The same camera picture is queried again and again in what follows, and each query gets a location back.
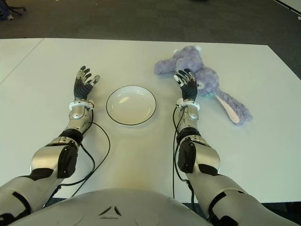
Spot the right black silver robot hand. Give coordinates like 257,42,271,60
173,68,199,102

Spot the silver robot torso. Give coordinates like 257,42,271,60
9,188,212,226

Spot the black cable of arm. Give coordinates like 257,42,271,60
172,105,196,204
42,110,111,208

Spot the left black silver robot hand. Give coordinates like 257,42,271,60
73,66,101,102

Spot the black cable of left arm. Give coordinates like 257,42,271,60
42,110,111,208

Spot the white plate with black rim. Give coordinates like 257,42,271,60
105,85,157,125

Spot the black office chair base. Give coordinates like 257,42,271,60
0,0,27,21

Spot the purple plush bunny doll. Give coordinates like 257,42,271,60
154,45,253,125

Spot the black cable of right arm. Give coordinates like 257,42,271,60
172,105,196,204

